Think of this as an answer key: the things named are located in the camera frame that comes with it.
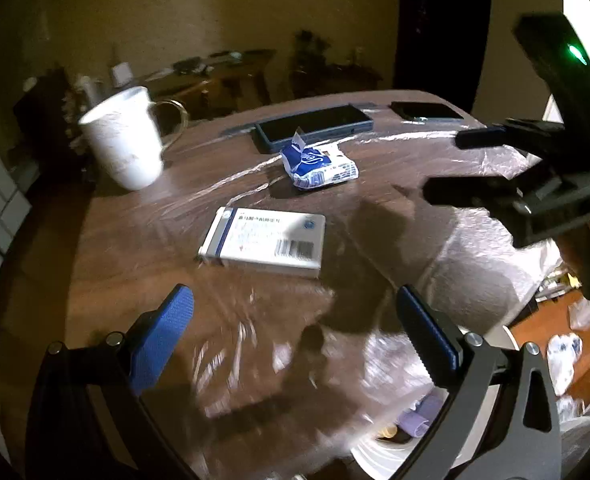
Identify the black phone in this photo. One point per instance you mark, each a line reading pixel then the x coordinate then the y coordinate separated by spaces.
pixel 425 110

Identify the small white box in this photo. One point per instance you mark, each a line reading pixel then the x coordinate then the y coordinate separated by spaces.
pixel 120 73

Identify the wooden desk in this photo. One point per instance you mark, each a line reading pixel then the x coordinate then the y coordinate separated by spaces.
pixel 225 80

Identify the phone in blue case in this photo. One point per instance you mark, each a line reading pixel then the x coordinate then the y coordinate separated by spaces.
pixel 315 122

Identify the dark low cabinet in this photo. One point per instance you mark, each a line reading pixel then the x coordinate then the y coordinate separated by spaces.
pixel 335 77

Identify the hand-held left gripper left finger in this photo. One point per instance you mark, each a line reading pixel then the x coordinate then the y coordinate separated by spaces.
pixel 167 335

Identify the white ceramic mug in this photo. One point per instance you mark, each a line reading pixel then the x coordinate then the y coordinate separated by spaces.
pixel 125 145

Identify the white medicine box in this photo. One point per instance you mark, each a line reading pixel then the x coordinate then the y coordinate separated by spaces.
pixel 270 232

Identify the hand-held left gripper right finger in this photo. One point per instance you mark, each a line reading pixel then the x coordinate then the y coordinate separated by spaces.
pixel 430 331

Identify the white round bin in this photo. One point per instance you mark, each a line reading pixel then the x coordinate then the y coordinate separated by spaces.
pixel 380 460

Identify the blue white crumpled wrapper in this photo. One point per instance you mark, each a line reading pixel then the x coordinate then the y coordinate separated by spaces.
pixel 315 165

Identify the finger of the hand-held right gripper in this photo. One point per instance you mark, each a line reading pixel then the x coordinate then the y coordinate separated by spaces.
pixel 480 138
pixel 465 192

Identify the purple paper cup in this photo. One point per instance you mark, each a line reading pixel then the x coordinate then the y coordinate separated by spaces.
pixel 417 417

